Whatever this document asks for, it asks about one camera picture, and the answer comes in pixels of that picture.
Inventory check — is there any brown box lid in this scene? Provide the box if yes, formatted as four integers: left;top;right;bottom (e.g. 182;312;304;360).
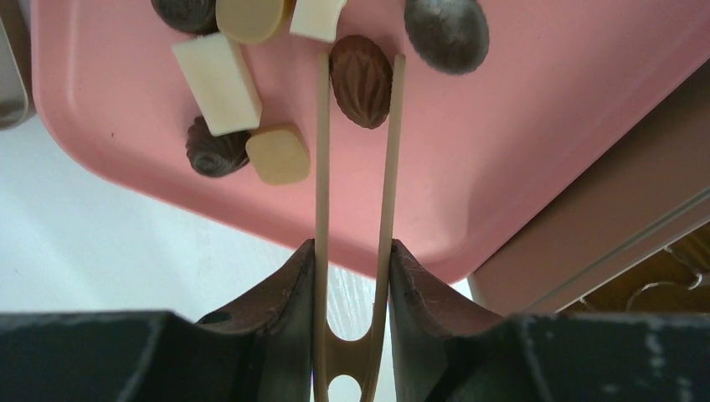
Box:
1;0;35;131

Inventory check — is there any gold chocolate box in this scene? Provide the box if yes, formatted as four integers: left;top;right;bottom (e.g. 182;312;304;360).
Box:
468;65;709;315

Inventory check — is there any dark oval chocolate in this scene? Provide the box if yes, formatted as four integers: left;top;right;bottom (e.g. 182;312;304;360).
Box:
404;0;490;75

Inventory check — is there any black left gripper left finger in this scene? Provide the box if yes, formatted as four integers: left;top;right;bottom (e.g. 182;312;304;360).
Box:
1;240;315;401

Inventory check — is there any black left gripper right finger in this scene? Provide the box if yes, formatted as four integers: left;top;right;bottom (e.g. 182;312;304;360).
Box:
388;240;709;401

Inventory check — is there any beige rounded chocolate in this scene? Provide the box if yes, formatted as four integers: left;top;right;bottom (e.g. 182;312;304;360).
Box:
245;123;311;186

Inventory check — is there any pink plastic tray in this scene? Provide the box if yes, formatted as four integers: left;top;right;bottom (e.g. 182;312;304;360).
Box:
30;1;709;281

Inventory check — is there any white rectangular chocolate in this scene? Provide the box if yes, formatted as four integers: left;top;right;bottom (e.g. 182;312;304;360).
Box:
172;33;262;137

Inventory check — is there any brown ribbed oval chocolate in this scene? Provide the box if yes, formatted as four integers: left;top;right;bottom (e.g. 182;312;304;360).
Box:
329;34;393;130

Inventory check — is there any dark swirl chocolate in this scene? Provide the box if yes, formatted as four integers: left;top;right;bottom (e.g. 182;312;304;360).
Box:
185;116;251;178

